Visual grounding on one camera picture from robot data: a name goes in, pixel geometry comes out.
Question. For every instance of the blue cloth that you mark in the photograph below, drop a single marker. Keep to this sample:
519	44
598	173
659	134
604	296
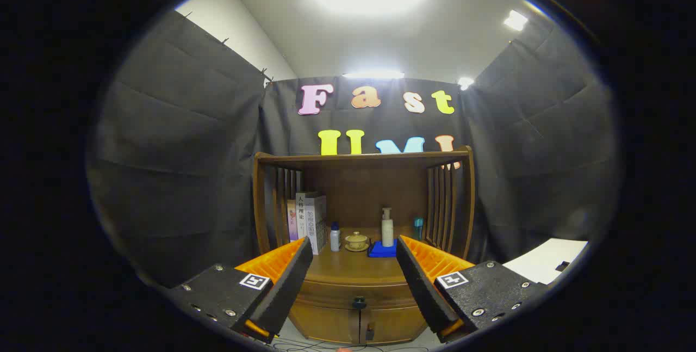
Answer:
380	251

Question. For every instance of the small ceiling light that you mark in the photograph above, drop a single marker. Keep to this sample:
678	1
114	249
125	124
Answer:
515	20
465	82

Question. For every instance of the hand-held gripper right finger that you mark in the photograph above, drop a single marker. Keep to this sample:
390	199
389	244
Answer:
421	286

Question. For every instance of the small white bottle blue cap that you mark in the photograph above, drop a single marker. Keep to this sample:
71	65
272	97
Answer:
335	239

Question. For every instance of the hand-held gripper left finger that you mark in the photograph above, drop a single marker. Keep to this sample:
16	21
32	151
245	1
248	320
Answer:
288	281

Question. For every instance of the white side cabinet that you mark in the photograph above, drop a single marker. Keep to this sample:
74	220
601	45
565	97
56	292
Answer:
544	259

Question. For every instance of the white patterned book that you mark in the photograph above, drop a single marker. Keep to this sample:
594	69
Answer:
316	224

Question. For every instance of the yellow lidded teacup with saucer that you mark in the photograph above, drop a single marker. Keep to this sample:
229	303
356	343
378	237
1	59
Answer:
357	241

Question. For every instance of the clear bottle blue cap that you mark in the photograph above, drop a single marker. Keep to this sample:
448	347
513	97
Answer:
418	228

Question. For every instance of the white pump bottle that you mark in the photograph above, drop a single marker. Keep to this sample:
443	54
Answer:
387	229

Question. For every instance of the brown wooden drawer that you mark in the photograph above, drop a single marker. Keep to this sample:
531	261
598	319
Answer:
353	289

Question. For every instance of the pink purple book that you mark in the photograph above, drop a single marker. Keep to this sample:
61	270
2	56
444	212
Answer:
292	221

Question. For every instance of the brown wooden cabinet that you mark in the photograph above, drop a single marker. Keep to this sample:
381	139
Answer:
359	183

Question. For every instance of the strip ceiling light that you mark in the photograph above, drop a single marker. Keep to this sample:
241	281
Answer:
373	75

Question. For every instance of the thin white book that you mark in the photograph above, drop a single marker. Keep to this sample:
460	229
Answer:
300	216

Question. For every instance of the wooden countertop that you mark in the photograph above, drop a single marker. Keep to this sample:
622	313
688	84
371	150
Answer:
353	265

